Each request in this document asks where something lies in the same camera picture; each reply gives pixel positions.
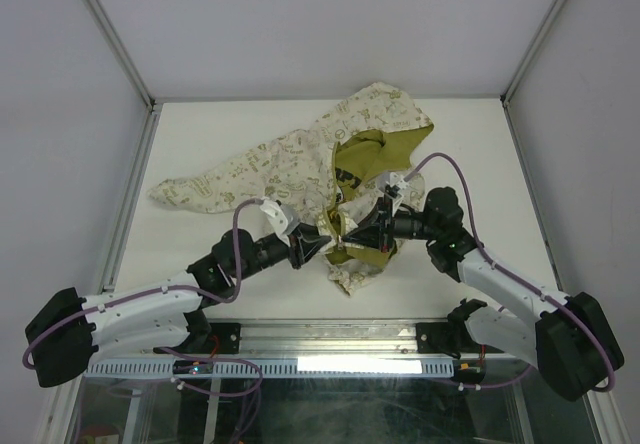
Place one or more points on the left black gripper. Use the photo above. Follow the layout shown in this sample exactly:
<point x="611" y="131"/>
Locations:
<point x="305" y="240"/>

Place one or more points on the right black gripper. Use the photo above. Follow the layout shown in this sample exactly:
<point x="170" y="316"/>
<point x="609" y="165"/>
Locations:
<point x="372" y="232"/>

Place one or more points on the cream patterned hooded jacket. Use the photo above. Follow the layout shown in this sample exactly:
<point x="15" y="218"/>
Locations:
<point x="327" y="173"/>

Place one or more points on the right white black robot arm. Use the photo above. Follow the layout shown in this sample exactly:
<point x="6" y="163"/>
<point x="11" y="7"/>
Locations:
<point x="567" y="339"/>

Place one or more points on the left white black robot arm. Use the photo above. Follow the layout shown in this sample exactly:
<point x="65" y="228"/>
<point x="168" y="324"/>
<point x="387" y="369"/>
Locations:
<point x="72" y="332"/>

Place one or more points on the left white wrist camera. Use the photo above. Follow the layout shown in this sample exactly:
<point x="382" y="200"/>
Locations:
<point x="282" y="218"/>

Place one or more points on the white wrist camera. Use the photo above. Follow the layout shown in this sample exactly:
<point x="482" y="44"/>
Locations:
<point x="282" y="218"/>
<point x="393" y="187"/>

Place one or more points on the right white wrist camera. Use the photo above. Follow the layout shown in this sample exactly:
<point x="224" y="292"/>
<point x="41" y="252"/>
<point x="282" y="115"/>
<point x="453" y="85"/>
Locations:
<point x="393" y="187"/>

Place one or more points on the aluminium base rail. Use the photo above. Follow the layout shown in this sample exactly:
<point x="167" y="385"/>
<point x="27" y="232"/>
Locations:
<point x="290" y="337"/>

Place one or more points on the white slotted cable duct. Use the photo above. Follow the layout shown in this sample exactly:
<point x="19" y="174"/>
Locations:
<point x="300" y="367"/>

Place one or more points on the right aluminium frame post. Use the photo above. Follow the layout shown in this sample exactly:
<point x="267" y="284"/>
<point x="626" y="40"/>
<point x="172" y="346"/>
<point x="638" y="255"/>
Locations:
<point x="533" y="49"/>

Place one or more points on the aluminium frame post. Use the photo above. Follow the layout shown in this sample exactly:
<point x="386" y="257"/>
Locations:
<point x="119" y="51"/>
<point x="533" y="49"/>

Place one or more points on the left aluminium frame post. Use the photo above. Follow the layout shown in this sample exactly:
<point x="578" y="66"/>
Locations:
<point x="119" y="51"/>

